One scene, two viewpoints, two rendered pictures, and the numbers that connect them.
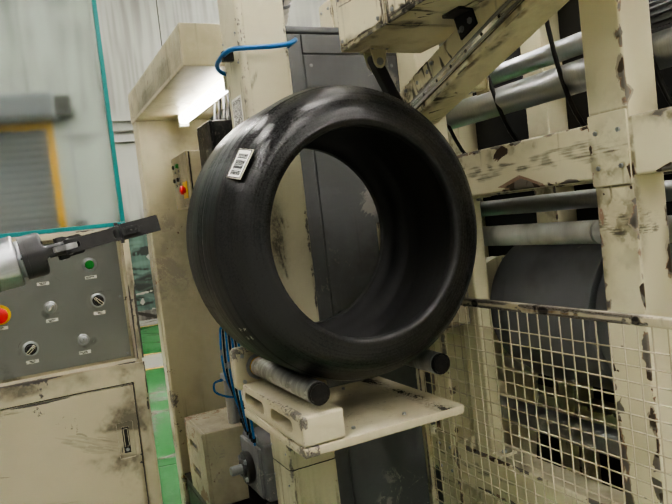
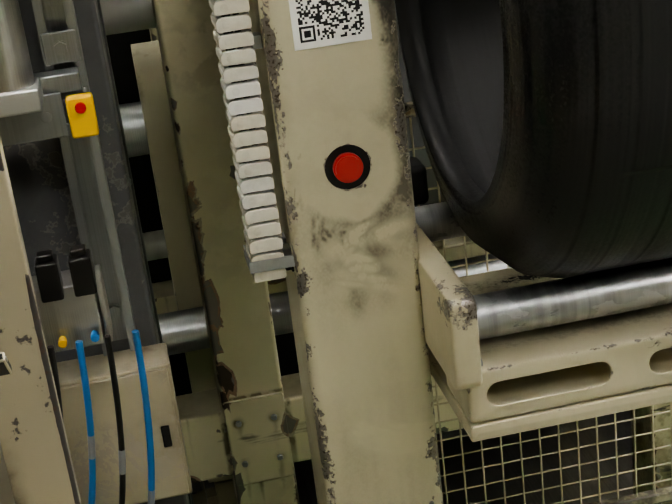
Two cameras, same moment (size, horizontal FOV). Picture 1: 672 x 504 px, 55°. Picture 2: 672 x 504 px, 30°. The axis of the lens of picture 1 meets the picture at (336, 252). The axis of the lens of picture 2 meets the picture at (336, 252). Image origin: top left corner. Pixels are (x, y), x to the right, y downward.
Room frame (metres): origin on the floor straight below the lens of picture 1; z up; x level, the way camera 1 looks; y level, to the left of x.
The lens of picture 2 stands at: (1.27, 1.33, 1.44)
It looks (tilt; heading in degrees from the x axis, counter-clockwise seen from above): 22 degrees down; 288
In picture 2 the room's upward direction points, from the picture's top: 7 degrees counter-clockwise
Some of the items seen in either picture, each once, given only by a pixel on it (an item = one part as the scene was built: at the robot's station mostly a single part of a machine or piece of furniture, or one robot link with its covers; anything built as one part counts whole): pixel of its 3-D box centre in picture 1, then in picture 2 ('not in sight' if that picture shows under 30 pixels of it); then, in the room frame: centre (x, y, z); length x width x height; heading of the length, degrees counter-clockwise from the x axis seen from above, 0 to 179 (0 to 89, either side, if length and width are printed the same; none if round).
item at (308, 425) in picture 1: (288, 407); (622, 347); (1.36, 0.14, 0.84); 0.36 x 0.09 x 0.06; 26
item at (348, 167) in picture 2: not in sight; (347, 166); (1.61, 0.20, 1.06); 0.03 x 0.02 x 0.03; 26
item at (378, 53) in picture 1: (375, 59); not in sight; (1.66, -0.16, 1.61); 0.06 x 0.06 x 0.05; 26
